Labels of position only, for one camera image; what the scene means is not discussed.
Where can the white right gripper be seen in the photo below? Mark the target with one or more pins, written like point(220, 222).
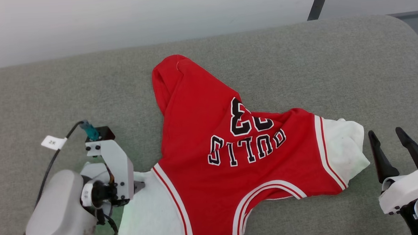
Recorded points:
point(406, 189)

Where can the dark metal leg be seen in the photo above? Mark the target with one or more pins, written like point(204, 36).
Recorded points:
point(317, 4)

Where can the red and white basketball jersey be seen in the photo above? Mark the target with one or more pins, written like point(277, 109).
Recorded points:
point(224, 165)

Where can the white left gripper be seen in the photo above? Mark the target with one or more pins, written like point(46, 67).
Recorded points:
point(122, 172)

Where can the grey fabric sofa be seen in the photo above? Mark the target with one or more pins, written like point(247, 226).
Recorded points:
point(89, 83)

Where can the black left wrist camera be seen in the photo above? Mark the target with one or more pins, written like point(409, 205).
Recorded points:
point(105, 134)

